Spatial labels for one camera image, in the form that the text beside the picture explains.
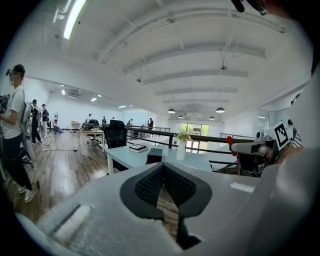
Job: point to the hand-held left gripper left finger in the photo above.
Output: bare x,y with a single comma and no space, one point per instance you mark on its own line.
147,186

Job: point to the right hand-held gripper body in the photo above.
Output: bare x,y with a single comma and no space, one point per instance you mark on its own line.
282,135

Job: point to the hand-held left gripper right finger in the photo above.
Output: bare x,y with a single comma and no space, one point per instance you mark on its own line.
182,187

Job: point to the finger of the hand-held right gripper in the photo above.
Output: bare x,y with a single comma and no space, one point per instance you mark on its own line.
229,140

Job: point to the black box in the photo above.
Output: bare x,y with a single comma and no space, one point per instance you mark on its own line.
154,155

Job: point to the black railing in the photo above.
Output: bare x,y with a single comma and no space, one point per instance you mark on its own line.
205,138

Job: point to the window with green view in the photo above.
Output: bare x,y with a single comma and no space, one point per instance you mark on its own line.
193,128

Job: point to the light blue desk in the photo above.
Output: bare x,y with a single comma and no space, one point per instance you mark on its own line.
125,156

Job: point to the white vase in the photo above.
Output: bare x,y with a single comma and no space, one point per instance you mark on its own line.
181,150

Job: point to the black-covered book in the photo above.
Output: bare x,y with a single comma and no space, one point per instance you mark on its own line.
138,148

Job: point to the green flower bouquet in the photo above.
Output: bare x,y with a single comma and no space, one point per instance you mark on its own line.
183,136

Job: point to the black office chair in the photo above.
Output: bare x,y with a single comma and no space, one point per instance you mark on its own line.
115,136

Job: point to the person's white shirt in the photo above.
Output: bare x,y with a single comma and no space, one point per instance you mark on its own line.
290,200

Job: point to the wooden desk with white legs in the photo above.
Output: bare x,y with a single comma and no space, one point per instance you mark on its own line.
93,132

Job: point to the long ceiling light tube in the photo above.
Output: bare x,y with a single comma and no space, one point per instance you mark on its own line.
73,18

